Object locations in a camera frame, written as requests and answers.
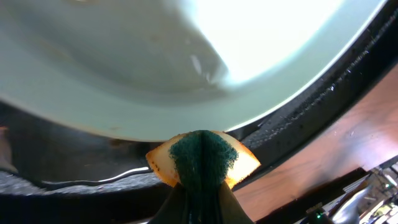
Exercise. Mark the green yellow sponge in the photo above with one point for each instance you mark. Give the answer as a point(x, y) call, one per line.
point(201, 161)

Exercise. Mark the light blue plate top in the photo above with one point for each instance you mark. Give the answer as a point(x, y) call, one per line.
point(148, 70)

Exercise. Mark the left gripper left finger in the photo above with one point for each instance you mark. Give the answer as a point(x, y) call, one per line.
point(175, 209)

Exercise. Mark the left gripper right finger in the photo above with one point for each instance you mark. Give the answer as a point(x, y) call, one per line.
point(230, 210)

